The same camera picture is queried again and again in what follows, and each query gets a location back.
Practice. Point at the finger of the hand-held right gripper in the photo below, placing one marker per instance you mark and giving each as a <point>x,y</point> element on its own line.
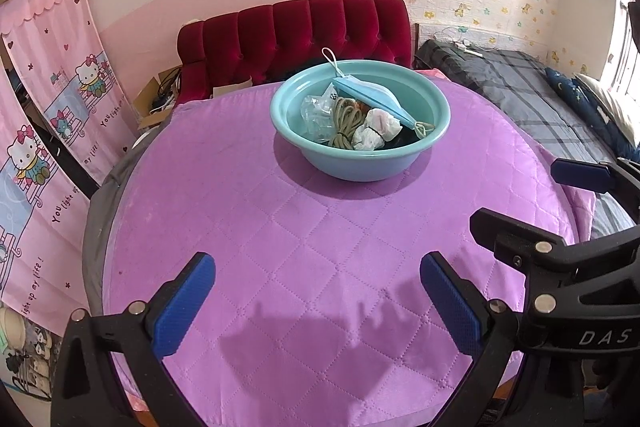
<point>505,232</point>
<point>580,174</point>

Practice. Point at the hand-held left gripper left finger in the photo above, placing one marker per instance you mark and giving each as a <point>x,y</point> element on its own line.
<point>182,307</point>

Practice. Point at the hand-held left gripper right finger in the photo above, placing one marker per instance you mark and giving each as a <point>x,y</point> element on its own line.
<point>452,307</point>

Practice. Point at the black glove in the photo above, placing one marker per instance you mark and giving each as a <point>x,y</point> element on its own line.
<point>407,138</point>

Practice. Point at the white tissue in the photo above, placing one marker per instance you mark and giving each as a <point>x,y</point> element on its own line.
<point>375,127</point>

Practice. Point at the teal plastic basin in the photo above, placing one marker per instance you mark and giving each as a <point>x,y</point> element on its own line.
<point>350,162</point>

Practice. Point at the blue face mask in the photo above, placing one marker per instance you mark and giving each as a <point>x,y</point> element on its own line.
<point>370,94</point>

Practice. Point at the white snack packet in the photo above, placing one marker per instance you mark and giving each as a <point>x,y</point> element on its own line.
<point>333,91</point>

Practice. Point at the clear plastic bag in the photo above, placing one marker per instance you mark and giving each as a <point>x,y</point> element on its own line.
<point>315,117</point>

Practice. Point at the dark blue pillow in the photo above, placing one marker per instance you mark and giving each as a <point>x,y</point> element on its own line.
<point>610,107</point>

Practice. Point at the navy star print pillow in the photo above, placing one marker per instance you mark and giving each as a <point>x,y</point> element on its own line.
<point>570,89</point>

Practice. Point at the purple quilted mat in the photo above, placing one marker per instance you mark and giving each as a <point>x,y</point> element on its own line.
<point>250,232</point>

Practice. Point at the grey plaid bedding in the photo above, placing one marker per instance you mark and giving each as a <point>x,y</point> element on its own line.
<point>505,92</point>

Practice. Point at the bright window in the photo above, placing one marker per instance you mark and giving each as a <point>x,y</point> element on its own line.
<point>617,47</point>

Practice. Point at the shoe rack with shoes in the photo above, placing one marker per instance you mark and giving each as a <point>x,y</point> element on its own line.
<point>25,357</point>

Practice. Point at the pink cartoon cat curtain panel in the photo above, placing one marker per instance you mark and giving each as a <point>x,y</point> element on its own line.
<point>30,207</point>
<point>75,72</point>

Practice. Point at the open cardboard box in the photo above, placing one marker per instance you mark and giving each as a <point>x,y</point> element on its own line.
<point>155,102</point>

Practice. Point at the red velvet tufted sofa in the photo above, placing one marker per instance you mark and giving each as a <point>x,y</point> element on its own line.
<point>300,27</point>

